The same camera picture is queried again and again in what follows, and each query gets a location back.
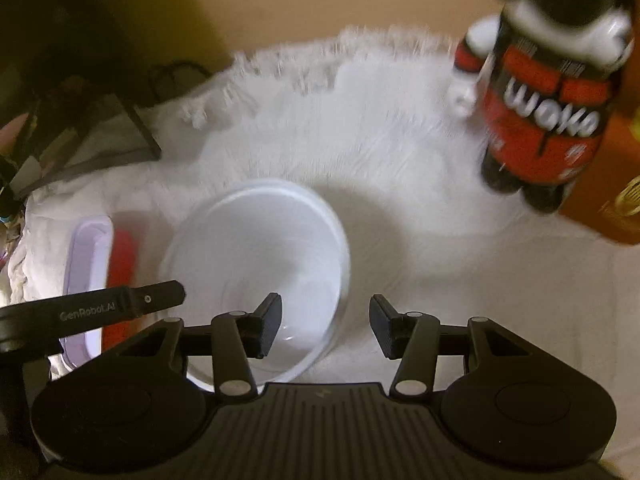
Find lavender rectangular plastic tray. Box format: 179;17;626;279
61;216;114;372

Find red quail eggs bag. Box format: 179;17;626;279
560;114;640;245

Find dark folded frame stand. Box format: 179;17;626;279
1;76;162;200

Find black GenRobot strap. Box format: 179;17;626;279
0;279;188;356

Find panda figure cola bottle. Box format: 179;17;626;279
447;0;636;214

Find red rectangular tray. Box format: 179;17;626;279
101;217;144;352

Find white round bowl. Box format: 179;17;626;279
158;179;350;386

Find white textured cloth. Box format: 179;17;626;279
1;30;639;479

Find cluttered items at left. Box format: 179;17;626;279
1;112;29;307

